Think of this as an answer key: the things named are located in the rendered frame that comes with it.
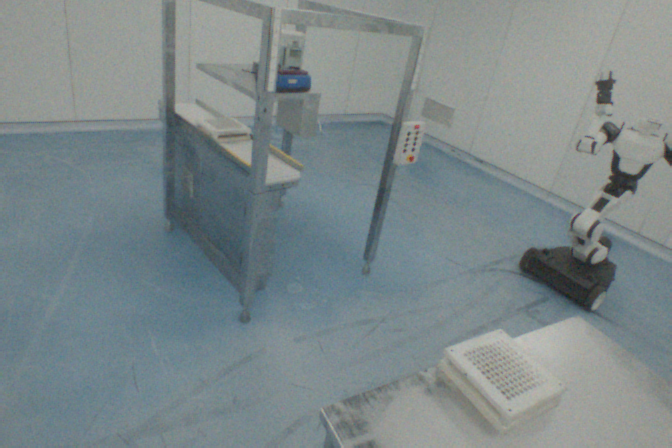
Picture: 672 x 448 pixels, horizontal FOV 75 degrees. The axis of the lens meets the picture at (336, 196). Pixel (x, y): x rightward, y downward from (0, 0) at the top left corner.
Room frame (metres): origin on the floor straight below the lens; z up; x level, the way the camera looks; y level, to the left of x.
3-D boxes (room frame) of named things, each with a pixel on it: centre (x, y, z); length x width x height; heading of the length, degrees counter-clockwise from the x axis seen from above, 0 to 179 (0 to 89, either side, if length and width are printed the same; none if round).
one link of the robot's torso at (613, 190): (3.08, -2.04, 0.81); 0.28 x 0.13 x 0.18; 129
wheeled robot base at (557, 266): (3.02, -1.96, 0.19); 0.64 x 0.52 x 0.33; 129
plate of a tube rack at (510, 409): (0.96, -0.56, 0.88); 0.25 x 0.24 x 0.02; 124
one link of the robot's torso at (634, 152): (3.07, -2.01, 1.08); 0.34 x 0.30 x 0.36; 62
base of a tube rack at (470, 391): (0.96, -0.56, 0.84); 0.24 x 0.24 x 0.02; 34
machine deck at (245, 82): (2.29, 0.51, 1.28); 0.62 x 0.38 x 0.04; 45
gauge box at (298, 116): (2.25, 0.28, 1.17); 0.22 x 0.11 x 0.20; 45
